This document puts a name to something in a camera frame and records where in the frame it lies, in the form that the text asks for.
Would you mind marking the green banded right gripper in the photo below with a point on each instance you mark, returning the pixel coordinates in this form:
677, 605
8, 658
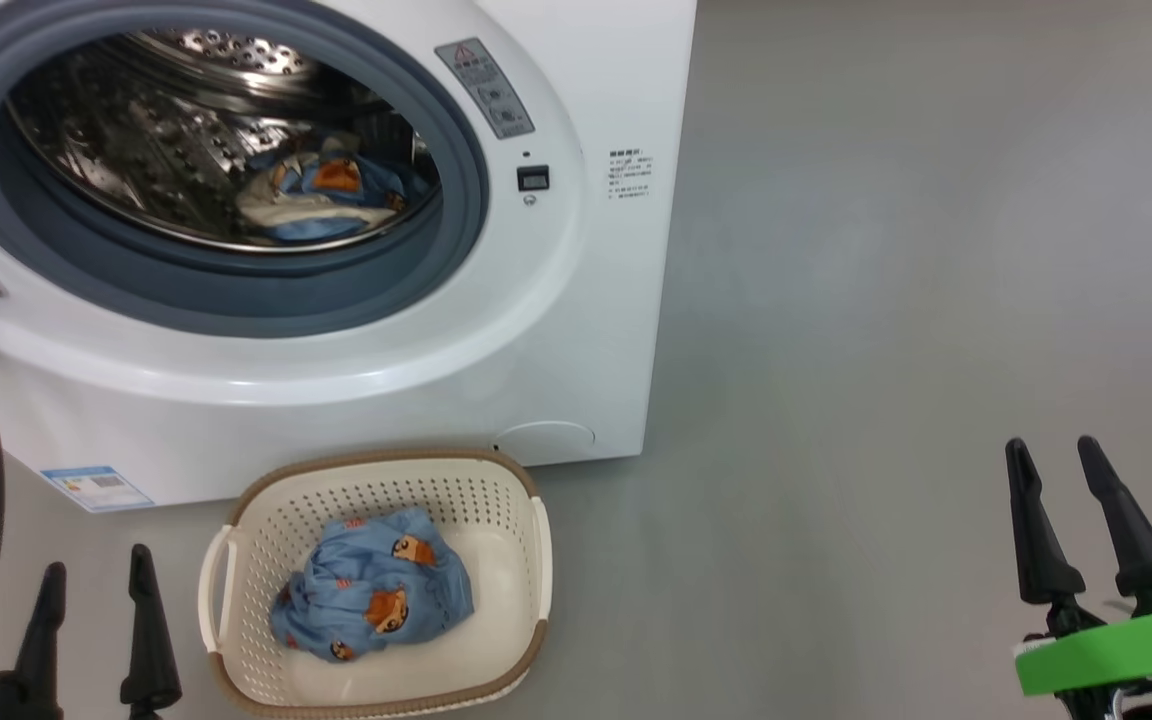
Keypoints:
1126, 655

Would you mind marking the blue cartoon print garment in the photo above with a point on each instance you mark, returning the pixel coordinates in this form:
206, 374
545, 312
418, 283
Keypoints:
336, 190
376, 585

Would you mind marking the grey rubber door gasket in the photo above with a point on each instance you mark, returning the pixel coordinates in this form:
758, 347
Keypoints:
236, 285

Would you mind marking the cream perforated laundry basket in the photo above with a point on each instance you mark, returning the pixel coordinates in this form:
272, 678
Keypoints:
506, 600

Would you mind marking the white front-load washing machine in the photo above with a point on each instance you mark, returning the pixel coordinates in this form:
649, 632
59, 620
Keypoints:
556, 330

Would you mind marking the blue energy label sticker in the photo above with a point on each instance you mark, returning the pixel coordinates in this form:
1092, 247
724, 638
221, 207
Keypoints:
96, 488

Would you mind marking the round white filter cover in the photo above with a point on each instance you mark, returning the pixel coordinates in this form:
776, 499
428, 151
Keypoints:
546, 442

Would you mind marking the stainless steel perforated drum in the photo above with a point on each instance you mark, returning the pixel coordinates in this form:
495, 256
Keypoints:
136, 130

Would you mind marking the grey warning sticker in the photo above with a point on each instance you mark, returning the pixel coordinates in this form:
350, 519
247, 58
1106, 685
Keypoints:
486, 90

